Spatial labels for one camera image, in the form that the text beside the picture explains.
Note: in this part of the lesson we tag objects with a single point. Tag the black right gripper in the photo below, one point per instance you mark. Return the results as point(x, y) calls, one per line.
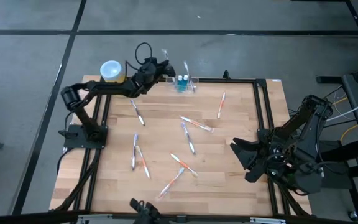
point(275, 155)

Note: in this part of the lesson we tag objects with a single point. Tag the small black table-level camera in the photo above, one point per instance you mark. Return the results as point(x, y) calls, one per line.
point(181, 218)

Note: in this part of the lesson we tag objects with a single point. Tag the bare orange white toothbrush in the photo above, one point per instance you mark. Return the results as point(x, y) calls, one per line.
point(221, 105)

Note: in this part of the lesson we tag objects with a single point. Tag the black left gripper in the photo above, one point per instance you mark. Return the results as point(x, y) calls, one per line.
point(152, 76)

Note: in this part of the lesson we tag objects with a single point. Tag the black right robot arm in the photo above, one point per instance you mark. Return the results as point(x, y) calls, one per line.
point(312, 130)

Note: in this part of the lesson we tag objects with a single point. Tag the teal mouthwash bottle white cap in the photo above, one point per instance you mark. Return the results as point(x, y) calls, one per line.
point(186, 81)
point(180, 82)

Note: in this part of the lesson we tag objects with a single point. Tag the black caster wheel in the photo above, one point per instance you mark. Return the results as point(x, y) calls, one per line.
point(353, 215)

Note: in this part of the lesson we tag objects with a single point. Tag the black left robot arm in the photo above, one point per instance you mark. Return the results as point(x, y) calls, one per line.
point(110, 88)

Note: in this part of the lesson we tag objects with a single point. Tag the clear acrylic organizer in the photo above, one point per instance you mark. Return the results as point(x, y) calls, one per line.
point(172, 84)

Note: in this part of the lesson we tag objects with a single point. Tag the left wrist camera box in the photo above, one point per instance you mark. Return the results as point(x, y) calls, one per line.
point(149, 62)

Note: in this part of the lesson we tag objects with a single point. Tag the white label strip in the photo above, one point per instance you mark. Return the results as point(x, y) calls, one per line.
point(267, 220)

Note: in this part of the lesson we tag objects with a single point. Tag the yellow canister with white lid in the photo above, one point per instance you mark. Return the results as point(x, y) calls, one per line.
point(111, 71)

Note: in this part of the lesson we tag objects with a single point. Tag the black desk leg beam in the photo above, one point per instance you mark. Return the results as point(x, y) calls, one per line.
point(343, 152)

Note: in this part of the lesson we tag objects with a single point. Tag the bare orange toothbrush yellow bristles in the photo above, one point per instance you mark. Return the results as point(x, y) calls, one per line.
point(183, 164)

